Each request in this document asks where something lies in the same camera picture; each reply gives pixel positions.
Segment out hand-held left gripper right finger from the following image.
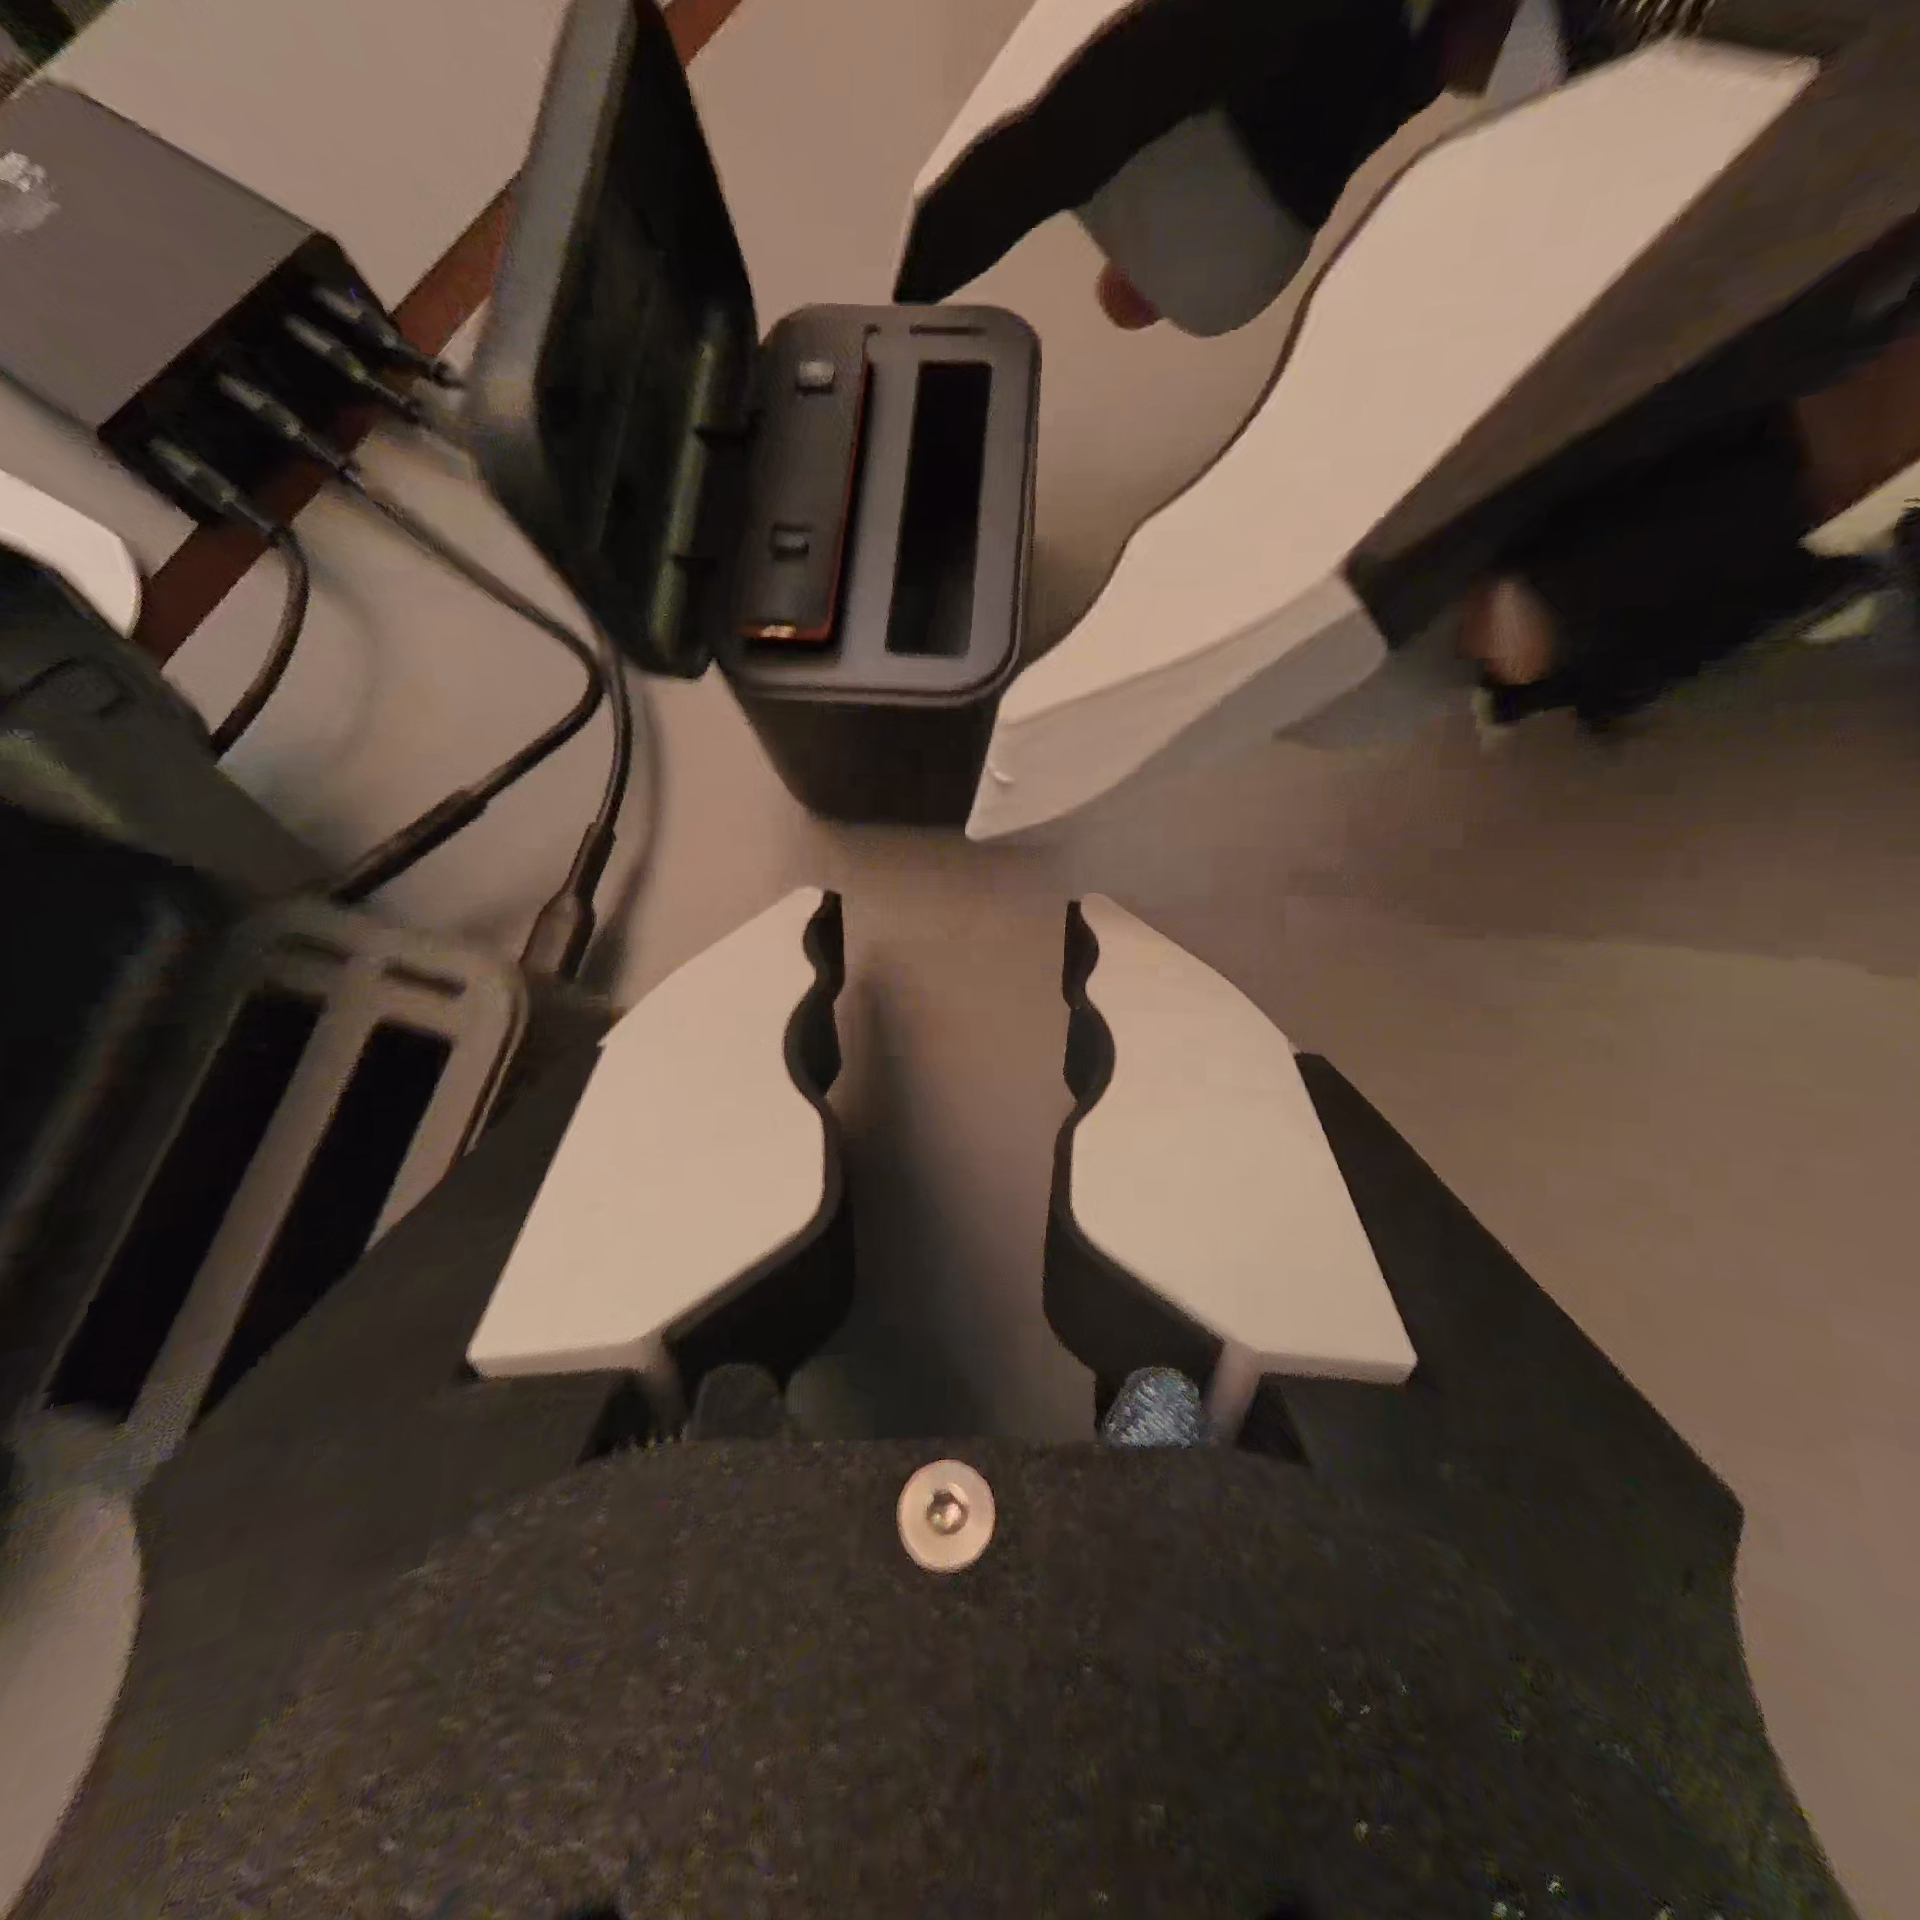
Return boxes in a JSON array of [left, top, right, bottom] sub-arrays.
[[1042, 891, 1417, 1450]]

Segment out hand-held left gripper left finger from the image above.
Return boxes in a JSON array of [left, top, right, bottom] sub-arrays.
[[471, 888, 857, 1435]]

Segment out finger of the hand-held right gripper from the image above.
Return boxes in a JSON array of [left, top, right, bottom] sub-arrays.
[[896, 0, 1443, 338], [967, 37, 1834, 841]]

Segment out black camera battery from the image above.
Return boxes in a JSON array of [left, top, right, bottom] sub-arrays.
[[746, 325, 879, 657]]

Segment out black battery charging case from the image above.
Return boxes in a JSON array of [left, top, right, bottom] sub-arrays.
[[0, 555, 537, 1472], [466, 0, 1048, 827]]

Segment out black multi-port power hub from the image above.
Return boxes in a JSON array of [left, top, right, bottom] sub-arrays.
[[0, 76, 338, 422]]

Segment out white stand base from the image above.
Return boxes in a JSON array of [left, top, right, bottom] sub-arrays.
[[0, 467, 137, 634]]

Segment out black charging cable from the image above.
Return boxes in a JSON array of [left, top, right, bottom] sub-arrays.
[[218, 368, 638, 904], [144, 436, 319, 758], [316, 272, 476, 394], [287, 302, 452, 422]]

